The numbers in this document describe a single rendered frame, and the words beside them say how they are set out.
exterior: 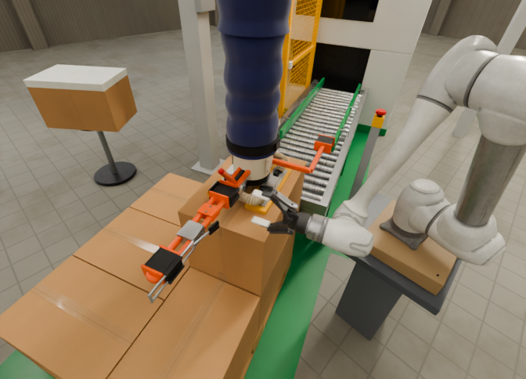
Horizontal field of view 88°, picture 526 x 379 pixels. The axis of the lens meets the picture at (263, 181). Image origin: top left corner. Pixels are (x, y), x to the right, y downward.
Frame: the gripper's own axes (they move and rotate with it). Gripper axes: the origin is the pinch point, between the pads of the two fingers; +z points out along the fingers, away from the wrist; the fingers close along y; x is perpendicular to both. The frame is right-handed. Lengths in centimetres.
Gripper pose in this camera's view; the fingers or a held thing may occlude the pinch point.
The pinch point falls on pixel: (255, 207)
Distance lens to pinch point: 100.6
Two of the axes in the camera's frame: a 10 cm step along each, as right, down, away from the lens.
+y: -0.4, 7.8, 6.3
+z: -9.1, -2.8, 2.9
